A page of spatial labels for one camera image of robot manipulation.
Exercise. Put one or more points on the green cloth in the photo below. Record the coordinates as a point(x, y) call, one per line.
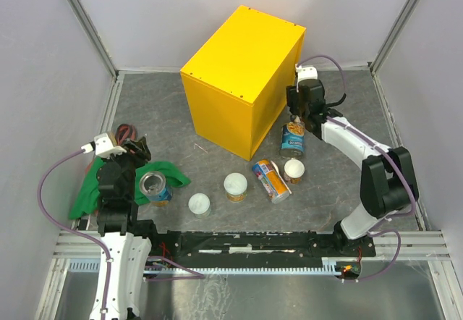
point(87, 198)

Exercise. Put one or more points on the tall can with white spoon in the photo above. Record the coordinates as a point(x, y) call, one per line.
point(296, 120)

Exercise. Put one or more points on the blue yellow can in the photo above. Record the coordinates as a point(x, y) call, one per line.
point(268, 174)

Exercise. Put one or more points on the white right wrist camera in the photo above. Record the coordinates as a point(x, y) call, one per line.
point(306, 72)

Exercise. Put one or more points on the small jar white lid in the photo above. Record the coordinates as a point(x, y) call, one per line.
point(199, 204)

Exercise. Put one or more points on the yellow wooden cabinet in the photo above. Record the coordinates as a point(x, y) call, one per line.
point(236, 82)

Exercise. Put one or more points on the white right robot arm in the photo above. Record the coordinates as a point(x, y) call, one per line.
point(388, 185)

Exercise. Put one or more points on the yellow can white lid middle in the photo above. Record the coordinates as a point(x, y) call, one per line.
point(235, 186)

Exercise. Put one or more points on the small can white lid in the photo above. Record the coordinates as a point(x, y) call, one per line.
point(293, 171)

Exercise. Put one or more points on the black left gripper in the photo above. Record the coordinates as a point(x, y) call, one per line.
point(139, 147)

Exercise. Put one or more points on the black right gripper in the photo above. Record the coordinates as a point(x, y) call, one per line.
point(291, 98)

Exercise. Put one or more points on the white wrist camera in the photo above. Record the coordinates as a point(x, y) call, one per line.
point(306, 72)
point(104, 146)

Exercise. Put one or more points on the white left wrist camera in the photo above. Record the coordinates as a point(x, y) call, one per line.
point(104, 146)

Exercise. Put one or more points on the light blue cable duct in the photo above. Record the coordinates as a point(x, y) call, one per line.
point(328, 268)

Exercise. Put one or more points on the blue soup can lying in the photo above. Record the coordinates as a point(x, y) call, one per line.
point(292, 140)

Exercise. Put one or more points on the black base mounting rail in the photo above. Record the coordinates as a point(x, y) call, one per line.
point(239, 250)

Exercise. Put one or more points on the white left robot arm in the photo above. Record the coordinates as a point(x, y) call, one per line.
point(126, 240)

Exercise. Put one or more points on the open blue tin can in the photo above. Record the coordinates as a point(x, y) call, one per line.
point(154, 187)

